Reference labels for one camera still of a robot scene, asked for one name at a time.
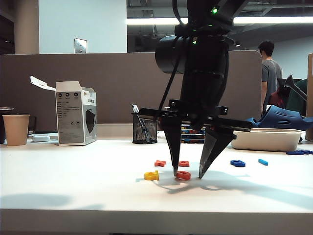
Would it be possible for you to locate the brown paper cup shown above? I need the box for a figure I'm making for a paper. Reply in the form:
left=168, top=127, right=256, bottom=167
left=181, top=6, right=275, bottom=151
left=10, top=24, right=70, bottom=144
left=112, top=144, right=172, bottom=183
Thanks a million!
left=1, top=114, right=31, bottom=147

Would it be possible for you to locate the red garment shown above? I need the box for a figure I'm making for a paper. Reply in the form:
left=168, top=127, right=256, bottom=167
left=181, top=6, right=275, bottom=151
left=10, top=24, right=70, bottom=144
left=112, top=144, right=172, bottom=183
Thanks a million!
left=270, top=88, right=289, bottom=108

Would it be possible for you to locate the grey face mask box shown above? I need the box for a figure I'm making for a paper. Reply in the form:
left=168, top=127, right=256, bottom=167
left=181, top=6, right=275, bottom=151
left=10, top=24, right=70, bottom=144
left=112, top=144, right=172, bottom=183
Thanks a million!
left=29, top=75, right=98, bottom=147

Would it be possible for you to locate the person in grey shirt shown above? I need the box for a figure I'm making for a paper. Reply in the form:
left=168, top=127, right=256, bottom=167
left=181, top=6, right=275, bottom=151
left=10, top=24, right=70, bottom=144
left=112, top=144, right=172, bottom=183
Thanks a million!
left=258, top=40, right=283, bottom=117

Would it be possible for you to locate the black and white pen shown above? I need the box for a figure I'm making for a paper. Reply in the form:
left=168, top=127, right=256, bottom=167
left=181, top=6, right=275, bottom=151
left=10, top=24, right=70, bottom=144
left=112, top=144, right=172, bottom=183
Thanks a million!
left=131, top=104, right=152, bottom=142

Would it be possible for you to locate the black mesh pen holder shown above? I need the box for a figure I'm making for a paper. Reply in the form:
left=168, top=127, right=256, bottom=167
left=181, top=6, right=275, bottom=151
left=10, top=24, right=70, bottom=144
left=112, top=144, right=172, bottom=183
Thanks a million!
left=131, top=112, right=159, bottom=145

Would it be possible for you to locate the brown cardboard box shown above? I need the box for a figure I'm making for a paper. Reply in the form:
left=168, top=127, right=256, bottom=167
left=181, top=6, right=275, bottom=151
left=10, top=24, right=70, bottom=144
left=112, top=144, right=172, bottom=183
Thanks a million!
left=305, top=53, right=313, bottom=141

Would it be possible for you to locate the ceiling light strip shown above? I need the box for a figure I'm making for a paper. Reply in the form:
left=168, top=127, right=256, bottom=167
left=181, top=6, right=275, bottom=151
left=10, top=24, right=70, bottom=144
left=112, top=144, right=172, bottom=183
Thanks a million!
left=126, top=16, right=313, bottom=25

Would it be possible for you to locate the beige oval container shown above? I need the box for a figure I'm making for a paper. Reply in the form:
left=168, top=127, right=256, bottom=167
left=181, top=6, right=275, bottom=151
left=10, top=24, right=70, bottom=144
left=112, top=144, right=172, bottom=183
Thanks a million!
left=231, top=129, right=303, bottom=152

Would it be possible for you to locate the white earbuds case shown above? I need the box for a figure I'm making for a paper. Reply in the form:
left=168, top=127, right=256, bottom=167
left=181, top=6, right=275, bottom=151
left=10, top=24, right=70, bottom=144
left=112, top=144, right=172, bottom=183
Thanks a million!
left=31, top=135, right=51, bottom=143

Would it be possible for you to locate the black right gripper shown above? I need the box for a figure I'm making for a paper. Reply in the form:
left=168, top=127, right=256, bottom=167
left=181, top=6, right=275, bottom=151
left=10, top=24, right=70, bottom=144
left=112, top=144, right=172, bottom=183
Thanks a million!
left=138, top=72, right=252, bottom=179

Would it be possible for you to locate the brown desk partition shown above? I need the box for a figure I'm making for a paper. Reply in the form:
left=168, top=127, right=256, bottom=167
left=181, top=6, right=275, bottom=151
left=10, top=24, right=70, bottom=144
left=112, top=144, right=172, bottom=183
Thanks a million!
left=0, top=50, right=263, bottom=132

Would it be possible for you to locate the red letter o magnet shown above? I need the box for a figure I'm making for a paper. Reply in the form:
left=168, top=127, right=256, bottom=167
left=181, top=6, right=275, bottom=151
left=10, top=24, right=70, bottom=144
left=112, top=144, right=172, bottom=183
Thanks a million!
left=175, top=171, right=191, bottom=181

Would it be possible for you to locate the metal wall plate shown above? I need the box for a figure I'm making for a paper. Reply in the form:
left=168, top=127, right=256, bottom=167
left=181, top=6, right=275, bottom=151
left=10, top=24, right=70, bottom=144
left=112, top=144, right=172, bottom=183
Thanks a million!
left=74, top=38, right=88, bottom=54

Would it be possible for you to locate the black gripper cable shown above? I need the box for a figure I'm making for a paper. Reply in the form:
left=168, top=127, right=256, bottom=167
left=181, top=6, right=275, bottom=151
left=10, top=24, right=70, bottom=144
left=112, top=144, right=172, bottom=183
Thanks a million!
left=157, top=0, right=189, bottom=116

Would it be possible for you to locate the grey funnel-shaped stand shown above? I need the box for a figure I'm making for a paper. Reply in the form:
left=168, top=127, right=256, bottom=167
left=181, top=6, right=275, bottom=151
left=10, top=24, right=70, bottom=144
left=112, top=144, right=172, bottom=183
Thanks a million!
left=277, top=74, right=308, bottom=102

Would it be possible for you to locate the yellow letter d magnet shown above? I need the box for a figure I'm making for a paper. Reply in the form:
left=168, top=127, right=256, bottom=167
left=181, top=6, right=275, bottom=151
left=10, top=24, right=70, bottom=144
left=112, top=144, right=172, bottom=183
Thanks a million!
left=144, top=170, right=159, bottom=181

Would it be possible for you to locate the dark green garment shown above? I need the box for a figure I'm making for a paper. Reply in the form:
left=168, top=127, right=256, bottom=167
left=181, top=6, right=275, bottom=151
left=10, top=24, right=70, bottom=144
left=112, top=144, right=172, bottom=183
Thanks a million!
left=286, top=78, right=308, bottom=116

